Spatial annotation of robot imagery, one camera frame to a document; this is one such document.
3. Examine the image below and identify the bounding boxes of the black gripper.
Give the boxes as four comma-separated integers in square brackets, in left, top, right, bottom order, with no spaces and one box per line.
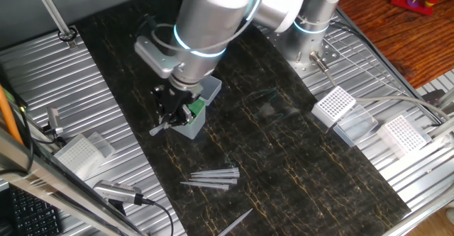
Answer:
[151,83,195,128]

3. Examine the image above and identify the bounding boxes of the green pipette tip holder box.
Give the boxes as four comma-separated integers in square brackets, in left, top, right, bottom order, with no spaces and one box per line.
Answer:
[170,74,223,140]

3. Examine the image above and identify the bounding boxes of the white pipette tip rack box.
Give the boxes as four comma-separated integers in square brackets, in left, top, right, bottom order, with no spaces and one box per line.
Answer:
[52,131,116,181]
[375,113,433,159]
[311,85,379,147]

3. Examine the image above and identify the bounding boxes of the black marble mat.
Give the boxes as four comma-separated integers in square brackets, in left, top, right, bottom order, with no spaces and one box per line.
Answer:
[74,0,412,236]

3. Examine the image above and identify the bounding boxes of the slim metal pole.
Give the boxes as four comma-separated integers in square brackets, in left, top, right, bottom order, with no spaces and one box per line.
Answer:
[29,0,74,38]

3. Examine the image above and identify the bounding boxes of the black keyboard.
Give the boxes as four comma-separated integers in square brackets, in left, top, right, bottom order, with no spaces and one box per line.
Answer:
[9,188,63,236]

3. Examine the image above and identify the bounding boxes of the small dark electronic box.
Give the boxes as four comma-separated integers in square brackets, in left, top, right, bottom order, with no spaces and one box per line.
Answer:
[421,89,447,104]

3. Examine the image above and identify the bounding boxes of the aluminium profile bar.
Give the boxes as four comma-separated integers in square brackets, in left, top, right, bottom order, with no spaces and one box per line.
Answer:
[428,115,454,140]

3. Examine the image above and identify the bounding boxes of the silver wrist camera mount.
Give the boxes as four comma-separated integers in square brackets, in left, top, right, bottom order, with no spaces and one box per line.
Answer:
[133,33,182,80]

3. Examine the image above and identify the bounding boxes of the black camera cable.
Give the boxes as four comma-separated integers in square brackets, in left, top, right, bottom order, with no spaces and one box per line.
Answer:
[141,197,175,236]

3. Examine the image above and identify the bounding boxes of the grey vented depth camera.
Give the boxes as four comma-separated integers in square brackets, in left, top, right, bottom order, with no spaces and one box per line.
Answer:
[92,179,145,206]

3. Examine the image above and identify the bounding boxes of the small metal foot bracket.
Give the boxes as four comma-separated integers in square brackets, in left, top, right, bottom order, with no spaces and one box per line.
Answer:
[42,107,65,137]

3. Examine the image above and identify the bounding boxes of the metal pole foot bracket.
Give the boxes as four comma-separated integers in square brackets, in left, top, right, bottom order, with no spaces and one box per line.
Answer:
[57,26,79,50]

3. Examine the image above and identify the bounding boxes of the aluminium frame strut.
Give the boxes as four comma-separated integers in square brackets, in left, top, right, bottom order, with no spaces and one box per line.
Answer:
[0,128,146,236]

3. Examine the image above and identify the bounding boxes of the thin black cable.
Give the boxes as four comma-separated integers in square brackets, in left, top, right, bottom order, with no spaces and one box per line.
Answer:
[0,106,35,177]

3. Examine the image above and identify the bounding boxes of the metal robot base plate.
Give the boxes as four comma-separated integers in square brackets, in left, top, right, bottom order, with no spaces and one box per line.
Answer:
[269,26,341,78]

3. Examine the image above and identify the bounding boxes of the thick grey robot cable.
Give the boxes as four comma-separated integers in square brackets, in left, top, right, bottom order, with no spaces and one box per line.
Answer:
[309,50,452,122]

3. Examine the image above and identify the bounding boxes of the red ring stacking toy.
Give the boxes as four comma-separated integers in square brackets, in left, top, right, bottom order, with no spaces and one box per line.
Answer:
[391,0,440,16]

